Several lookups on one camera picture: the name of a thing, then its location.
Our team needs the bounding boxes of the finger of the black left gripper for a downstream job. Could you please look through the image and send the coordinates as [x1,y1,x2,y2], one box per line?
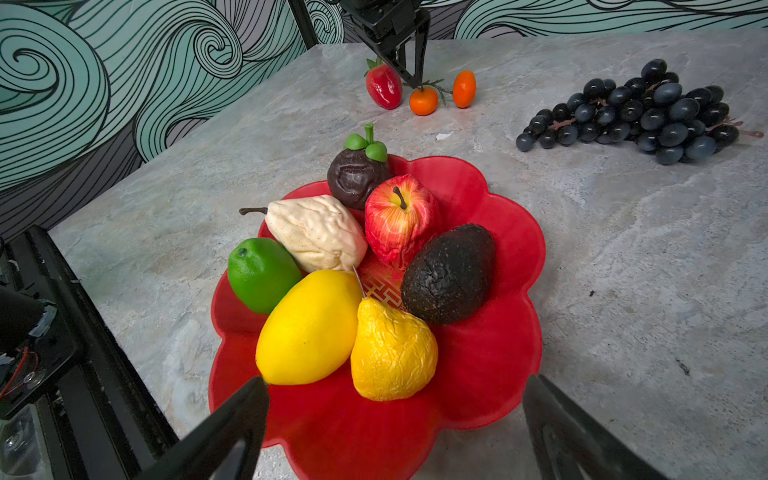
[413,20,430,87]
[381,37,420,89]

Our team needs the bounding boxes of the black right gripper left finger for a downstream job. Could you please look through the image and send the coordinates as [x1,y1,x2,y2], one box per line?
[138,377,269,479]

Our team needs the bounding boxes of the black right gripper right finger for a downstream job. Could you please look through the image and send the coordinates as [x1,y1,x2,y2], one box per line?
[522,374,666,479]

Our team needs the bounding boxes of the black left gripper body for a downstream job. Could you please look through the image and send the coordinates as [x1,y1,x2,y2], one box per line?
[338,0,430,42]

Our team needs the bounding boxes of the dark purple fake plum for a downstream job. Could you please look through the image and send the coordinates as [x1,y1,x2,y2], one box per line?
[327,123,392,210]

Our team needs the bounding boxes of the yellow fake lemon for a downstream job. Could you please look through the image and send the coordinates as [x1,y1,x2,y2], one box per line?
[255,270,362,386]

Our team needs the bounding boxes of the red fake apple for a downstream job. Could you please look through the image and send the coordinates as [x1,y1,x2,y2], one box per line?
[364,174,443,270]

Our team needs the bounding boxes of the yellow fake pepper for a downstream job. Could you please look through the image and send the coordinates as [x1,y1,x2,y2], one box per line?
[350,298,438,402]

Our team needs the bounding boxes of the green fake pepper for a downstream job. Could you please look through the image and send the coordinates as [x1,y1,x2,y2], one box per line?
[227,238,302,315]

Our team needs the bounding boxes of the beige fake garlic bulb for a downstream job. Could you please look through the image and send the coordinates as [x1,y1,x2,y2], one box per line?
[239,195,368,273]

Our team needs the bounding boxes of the dark fake avocado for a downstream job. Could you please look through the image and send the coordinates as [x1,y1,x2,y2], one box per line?
[401,224,496,325]

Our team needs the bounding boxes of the red fake strawberry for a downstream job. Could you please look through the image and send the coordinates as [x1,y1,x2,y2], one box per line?
[365,58,403,110]

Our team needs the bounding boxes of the orange fake tomatoes on vine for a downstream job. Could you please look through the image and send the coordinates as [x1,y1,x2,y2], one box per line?
[409,70,477,116]

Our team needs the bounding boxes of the red flower-shaped fruit bowl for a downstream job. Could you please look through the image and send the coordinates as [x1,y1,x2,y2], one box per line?
[207,154,548,480]

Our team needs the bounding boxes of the black fake grape bunch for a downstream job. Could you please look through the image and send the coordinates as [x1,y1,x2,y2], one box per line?
[515,58,764,165]

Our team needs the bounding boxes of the black corner frame post left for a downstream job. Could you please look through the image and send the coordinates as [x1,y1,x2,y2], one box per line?
[288,0,319,50]

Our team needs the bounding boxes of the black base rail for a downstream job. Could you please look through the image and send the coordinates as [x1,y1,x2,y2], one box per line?
[1,227,178,479]

